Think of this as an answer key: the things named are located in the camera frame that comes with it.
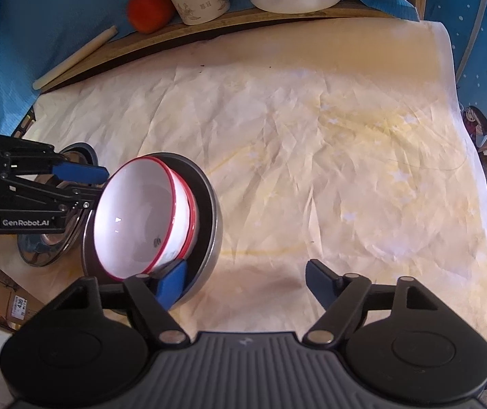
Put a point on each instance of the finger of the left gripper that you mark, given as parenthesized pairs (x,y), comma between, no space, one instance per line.
(81,192)
(22,157)

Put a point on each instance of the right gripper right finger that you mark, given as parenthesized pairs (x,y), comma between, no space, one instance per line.
(343,299)

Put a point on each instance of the wooden shelf board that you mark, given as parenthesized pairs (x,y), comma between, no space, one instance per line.
(138,45)

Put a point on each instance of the steel plate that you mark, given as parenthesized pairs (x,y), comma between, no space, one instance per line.
(63,232)

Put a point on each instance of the white red-rimmed bowl front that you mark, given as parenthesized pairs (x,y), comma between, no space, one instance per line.
(193,227)

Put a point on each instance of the deep steel bowl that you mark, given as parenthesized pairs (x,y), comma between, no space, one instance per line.
(205,254)

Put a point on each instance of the black yellow crate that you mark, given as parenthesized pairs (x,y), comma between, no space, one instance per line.
(25,124)

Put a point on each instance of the red tomato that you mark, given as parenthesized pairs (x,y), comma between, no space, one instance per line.
(148,16)

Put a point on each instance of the white red-rimmed bowl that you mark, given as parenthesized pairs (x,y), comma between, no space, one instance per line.
(193,227)
(142,219)

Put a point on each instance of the cream paper table cover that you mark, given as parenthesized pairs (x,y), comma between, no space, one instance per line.
(339,140)

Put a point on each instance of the white rolling stick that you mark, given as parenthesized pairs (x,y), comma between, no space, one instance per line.
(75,58)

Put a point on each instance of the lower Vinda cardboard box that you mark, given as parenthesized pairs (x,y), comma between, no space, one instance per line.
(17,305)

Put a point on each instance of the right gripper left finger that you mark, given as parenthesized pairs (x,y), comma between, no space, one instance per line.
(150,297)

